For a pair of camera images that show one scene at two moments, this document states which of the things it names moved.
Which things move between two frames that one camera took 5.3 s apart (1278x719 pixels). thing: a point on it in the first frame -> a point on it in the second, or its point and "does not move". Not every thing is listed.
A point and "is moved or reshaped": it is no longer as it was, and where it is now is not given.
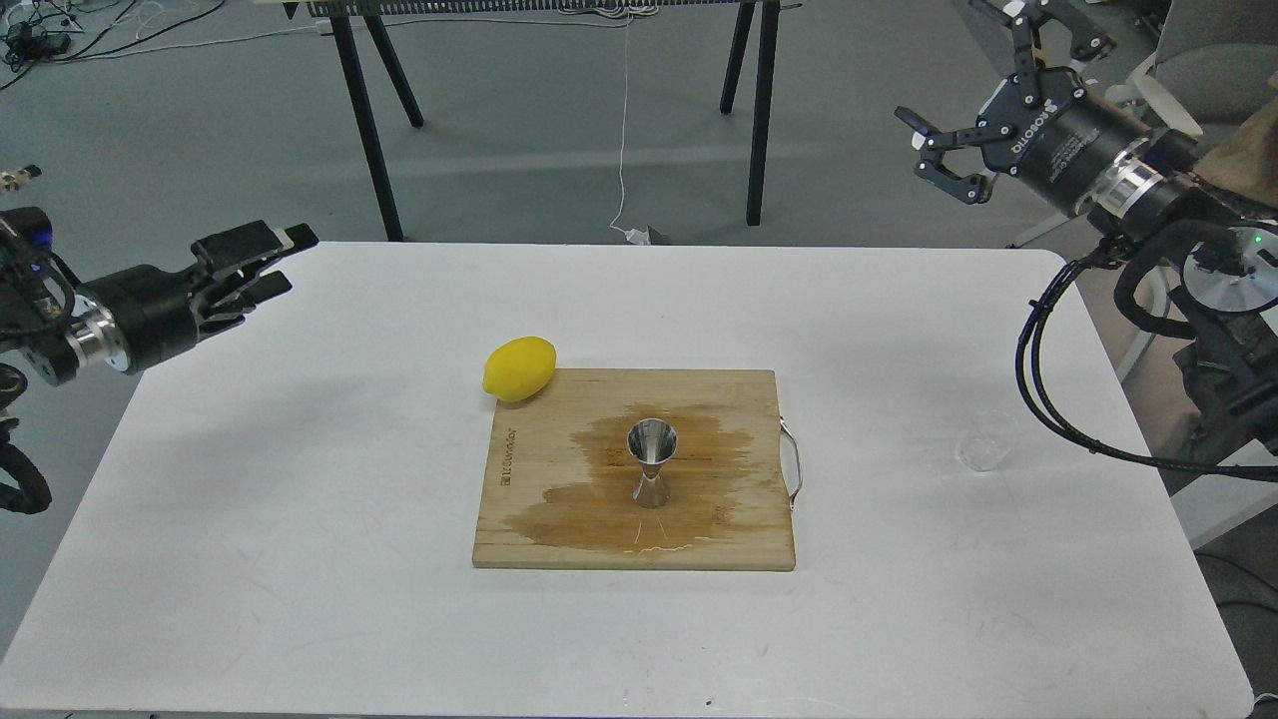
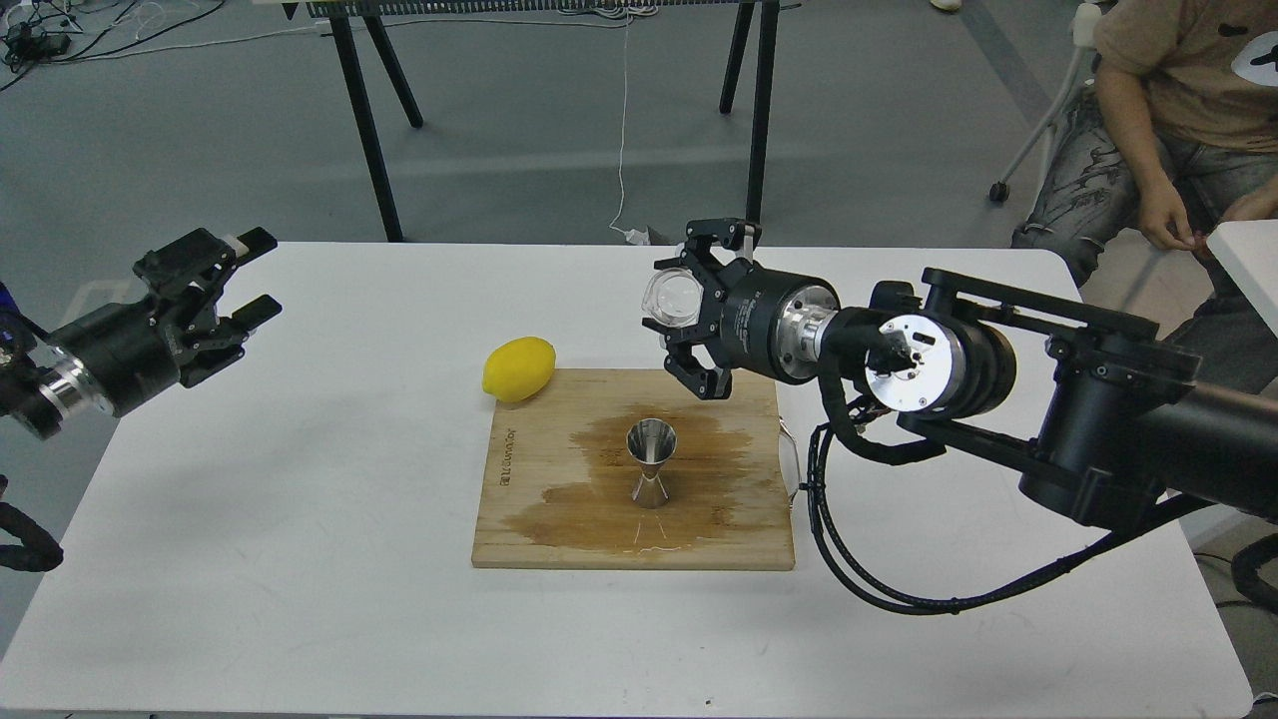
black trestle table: [341, 12] does not move
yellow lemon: [519, 368] does not move
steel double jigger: [652, 441] does not move
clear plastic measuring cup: [989, 439] is moved or reshaped
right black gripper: [1062, 135] -> [768, 321]
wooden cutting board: [560, 475] does not move
